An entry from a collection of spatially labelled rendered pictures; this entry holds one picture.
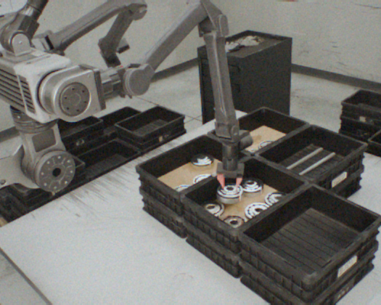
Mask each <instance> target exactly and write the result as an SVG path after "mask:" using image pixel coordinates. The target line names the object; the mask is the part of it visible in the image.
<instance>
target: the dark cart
mask: <svg viewBox="0 0 381 305"><path fill-rule="evenodd" d="M243 36H244V37H245V38H246V37H247V36H252V37H255V36H258V37H260V38H262V39H264V40H265V41H263V42H261V43H259V44H258V46H246V47H240V49H237V50H233V51H230V52H227V53H226V58H227V63H228V69H229V79H230V84H231V89H232V99H233V103H234V109H235V110H238V111H242V112H245V113H249V112H251V111H255V110H257V109H259V108H261V107H267V108H269V109H272V110H275V111H277V112H281V113H285V114H287V115H290V89H291V69H292V38H290V37H286V36H279V35H274V34H270V33H262V32H258V31H254V30H245V31H243V32H241V33H237V34H235V35H233V36H227V37H226V38H225V42H229V44H230V43H231V42H233V44H234V43H235V41H236V40H239V39H240V38H242V37H243ZM197 59H198V70H199V80H200V98H201V108H202V124H206V123H208V122H210V121H212V120H214V119H216V117H215V113H216V106H215V100H214V95H213V86H212V81H211V76H210V68H209V62H208V54H207V49H206V46H205V45H204V46H199V47H197Z"/></svg>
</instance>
